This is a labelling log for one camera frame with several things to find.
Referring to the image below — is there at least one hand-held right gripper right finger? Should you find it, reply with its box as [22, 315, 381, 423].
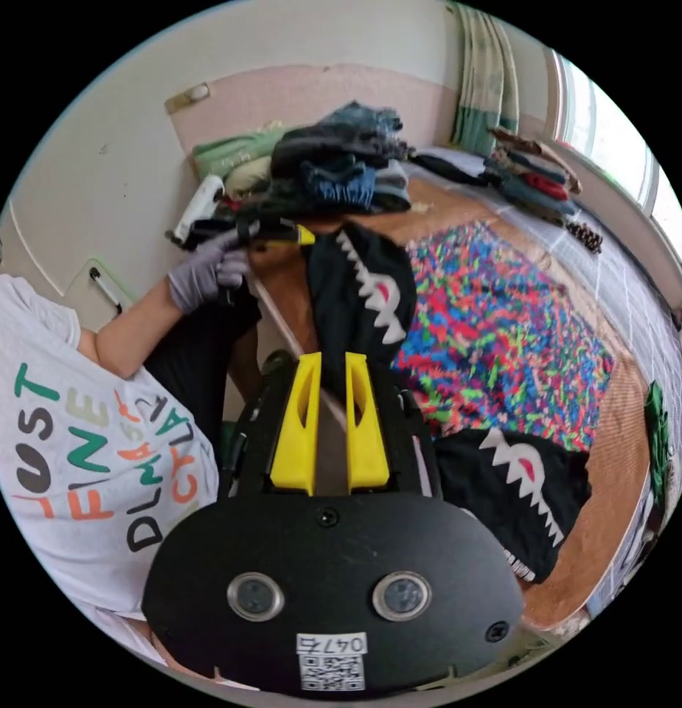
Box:
[344, 351, 390, 495]

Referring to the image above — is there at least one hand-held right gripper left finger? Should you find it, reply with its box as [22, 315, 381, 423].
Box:
[269, 351, 323, 496]

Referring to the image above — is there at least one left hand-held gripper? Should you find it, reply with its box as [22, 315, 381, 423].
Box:
[164, 212, 317, 308]

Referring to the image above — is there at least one colorful short sleeve shirt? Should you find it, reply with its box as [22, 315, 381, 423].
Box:
[306, 220, 616, 586]

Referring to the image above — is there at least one person's left forearm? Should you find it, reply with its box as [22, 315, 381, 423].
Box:
[77, 279, 182, 381]

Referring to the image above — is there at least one person's left hand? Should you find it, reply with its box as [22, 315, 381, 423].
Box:
[167, 228, 251, 315]

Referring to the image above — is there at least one pile of clothes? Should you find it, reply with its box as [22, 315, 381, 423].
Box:
[411, 127, 584, 223]
[267, 101, 414, 218]

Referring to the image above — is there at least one green and beige pillow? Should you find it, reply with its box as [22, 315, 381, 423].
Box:
[193, 128, 289, 198]

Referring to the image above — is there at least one person's body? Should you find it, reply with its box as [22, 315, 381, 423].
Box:
[0, 229, 264, 673]

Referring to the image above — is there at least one green striped curtain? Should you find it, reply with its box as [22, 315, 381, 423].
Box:
[448, 1, 522, 150]

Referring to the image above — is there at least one brown dotted cloth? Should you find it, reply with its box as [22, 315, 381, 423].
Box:
[563, 217, 605, 257]

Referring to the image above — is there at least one green garment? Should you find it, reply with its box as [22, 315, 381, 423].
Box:
[643, 380, 676, 502]

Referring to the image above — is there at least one window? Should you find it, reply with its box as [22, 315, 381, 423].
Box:
[548, 48, 682, 253]

